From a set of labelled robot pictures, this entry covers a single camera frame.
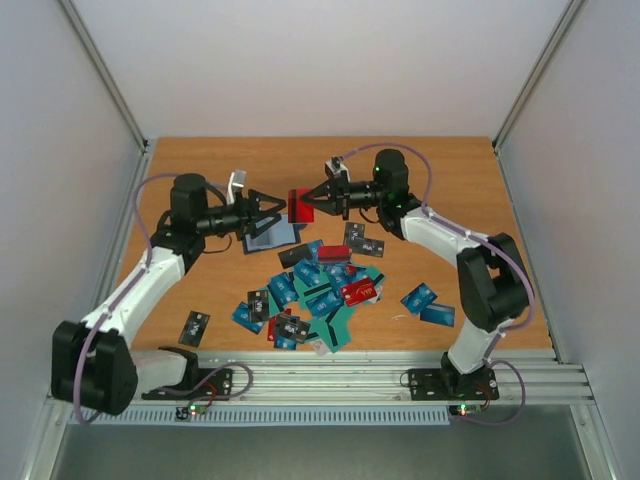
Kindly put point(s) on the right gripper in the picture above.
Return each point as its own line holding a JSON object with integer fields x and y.
{"x": 343, "y": 195}

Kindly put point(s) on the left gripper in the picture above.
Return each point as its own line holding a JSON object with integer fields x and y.
{"x": 246, "y": 212}

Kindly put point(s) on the dark blue card holder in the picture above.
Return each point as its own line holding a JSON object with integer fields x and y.
{"x": 282, "y": 233}

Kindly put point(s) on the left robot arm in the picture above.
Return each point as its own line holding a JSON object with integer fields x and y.
{"x": 92, "y": 366}

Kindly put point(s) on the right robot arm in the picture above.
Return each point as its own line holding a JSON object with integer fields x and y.
{"x": 496, "y": 294}

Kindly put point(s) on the black card under vip card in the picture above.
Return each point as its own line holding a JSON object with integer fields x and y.
{"x": 354, "y": 235}

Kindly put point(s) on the blue card top of pile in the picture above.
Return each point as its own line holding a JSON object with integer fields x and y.
{"x": 313, "y": 247}

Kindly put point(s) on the blue card of pile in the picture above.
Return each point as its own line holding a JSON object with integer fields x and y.
{"x": 313, "y": 247}
{"x": 282, "y": 343}

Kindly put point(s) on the plain black card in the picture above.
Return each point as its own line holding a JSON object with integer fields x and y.
{"x": 290, "y": 257}

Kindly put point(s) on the black vip card upper right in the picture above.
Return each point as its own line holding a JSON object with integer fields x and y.
{"x": 368, "y": 247}

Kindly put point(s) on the large teal card centre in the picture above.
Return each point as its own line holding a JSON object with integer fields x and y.
{"x": 320, "y": 299}

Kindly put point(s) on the black vip card centre left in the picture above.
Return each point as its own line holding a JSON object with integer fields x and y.
{"x": 258, "y": 306}

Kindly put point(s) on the black vip card on red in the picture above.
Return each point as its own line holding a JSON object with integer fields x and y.
{"x": 291, "y": 328}

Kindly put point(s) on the black vip card far left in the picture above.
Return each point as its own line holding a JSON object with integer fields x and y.
{"x": 193, "y": 329}

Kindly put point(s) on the teal card with stripe bottom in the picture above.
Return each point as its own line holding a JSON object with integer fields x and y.
{"x": 333, "y": 329}

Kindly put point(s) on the blue card bottom of pile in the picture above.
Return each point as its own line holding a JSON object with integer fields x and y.
{"x": 282, "y": 343}

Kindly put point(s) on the blue card right upper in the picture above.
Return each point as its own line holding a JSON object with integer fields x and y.
{"x": 418, "y": 299}

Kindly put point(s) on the white card with red print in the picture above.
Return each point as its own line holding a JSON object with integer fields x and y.
{"x": 317, "y": 347}

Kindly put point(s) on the blue card right lower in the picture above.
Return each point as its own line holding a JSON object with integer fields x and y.
{"x": 439, "y": 314}

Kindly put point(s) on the left controller board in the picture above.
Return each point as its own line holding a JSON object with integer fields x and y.
{"x": 189, "y": 413}

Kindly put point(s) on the controller board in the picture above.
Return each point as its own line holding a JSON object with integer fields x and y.
{"x": 189, "y": 413}
{"x": 466, "y": 410}

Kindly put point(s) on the right controller board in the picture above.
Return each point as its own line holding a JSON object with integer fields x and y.
{"x": 466, "y": 410}

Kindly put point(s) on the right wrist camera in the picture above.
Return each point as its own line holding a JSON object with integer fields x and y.
{"x": 335, "y": 168}

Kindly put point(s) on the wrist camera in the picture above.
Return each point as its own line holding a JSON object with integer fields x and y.
{"x": 335, "y": 168}
{"x": 235, "y": 185}

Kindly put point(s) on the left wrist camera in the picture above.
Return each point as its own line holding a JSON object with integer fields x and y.
{"x": 235, "y": 185}

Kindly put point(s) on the aluminium rail frame front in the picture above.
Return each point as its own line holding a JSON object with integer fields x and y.
{"x": 374, "y": 377}

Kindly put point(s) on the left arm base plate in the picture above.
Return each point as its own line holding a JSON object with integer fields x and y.
{"x": 202, "y": 385}

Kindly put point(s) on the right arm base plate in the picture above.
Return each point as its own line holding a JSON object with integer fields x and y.
{"x": 428, "y": 384}

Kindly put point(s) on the grey slotted cable duct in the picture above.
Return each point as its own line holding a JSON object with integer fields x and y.
{"x": 273, "y": 416}

